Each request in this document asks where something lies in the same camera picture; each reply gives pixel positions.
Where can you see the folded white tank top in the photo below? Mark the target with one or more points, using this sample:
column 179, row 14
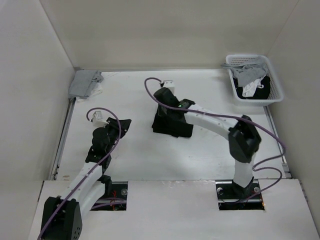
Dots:
column 98, row 89

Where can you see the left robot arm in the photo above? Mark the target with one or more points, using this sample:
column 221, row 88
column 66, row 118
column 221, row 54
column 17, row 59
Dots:
column 62, row 217

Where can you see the black tank top in basket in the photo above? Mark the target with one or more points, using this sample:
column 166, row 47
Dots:
column 260, row 94

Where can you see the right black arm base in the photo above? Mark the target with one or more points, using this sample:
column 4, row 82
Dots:
column 229, row 200

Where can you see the white tank top in basket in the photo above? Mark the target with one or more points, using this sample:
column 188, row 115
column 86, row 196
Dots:
column 250, row 89

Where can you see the white plastic laundry basket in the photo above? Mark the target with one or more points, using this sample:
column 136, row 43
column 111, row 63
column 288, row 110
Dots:
column 276, row 92

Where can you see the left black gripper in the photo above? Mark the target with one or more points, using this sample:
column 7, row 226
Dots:
column 125, row 125

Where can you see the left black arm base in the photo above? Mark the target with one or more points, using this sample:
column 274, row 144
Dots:
column 115, row 199

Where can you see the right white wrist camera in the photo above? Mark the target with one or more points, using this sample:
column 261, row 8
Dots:
column 168, row 84

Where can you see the black tank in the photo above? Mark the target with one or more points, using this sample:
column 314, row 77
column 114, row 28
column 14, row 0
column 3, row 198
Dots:
column 260, row 94
column 171, row 122

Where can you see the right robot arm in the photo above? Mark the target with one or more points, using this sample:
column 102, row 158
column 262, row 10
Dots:
column 243, row 140

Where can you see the folded grey tank top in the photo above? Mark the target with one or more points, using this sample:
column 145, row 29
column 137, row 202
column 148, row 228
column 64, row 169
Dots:
column 83, row 83

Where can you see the grey tank top in basket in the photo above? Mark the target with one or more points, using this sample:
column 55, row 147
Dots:
column 248, row 71

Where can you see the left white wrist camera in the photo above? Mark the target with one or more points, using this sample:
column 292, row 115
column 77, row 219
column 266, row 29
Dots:
column 98, row 120

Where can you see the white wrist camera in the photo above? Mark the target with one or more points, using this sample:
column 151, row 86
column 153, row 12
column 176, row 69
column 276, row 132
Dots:
column 98, row 120
column 168, row 84

